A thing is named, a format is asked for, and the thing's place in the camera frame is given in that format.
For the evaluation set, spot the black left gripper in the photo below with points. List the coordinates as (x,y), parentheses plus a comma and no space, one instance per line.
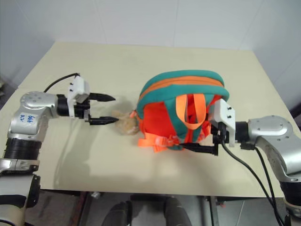
(81,109)

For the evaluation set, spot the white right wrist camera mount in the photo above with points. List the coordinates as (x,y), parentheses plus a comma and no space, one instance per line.
(223,113)

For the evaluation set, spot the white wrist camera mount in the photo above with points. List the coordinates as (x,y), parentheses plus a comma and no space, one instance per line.
(78,88)
(223,113)

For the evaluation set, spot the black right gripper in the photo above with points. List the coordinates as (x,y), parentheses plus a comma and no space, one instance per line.
(220,135)

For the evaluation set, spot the beige plush toy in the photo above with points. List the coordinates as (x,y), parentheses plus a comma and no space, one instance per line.
(125,127)

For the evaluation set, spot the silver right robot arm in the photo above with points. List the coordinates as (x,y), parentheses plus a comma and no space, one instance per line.
(270,129)

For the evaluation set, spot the dark rounded shape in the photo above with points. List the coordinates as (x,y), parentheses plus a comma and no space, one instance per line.
(118,213)

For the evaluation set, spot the green and orange backpack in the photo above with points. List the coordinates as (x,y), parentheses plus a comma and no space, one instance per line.
(160,117)

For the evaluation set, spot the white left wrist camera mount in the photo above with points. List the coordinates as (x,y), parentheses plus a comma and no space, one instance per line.
(78,88)

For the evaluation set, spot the grey metal table leg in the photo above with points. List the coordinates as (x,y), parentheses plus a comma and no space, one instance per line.
(214,210)
(85,209)

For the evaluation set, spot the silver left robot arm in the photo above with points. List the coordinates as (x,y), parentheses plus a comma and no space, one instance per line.
(30,110)

